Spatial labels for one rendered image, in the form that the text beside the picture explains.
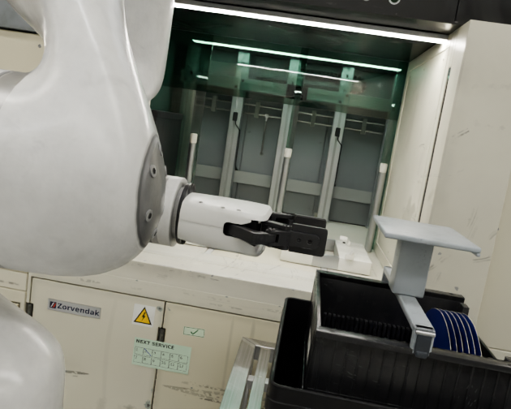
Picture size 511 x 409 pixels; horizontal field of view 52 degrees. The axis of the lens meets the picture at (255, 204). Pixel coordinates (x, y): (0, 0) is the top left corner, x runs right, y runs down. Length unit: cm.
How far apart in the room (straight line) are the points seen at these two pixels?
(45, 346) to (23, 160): 14
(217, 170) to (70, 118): 163
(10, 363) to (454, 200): 79
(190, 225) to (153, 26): 22
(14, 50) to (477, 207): 92
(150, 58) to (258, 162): 133
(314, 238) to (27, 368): 33
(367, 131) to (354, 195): 23
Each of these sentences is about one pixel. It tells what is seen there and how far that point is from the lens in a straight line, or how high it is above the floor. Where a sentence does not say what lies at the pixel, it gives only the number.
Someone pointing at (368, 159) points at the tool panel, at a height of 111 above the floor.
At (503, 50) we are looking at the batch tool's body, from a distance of 101.
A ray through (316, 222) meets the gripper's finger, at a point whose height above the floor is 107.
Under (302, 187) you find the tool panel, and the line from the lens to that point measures 189.
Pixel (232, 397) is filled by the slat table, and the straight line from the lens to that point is 85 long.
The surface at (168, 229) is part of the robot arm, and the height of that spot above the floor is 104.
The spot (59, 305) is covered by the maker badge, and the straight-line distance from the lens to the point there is 117.
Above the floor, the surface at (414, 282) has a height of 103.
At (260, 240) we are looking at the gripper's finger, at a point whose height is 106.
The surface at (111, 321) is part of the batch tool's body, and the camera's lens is 114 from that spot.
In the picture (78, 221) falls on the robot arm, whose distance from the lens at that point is 29.
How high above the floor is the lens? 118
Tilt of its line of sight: 9 degrees down
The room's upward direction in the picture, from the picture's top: 9 degrees clockwise
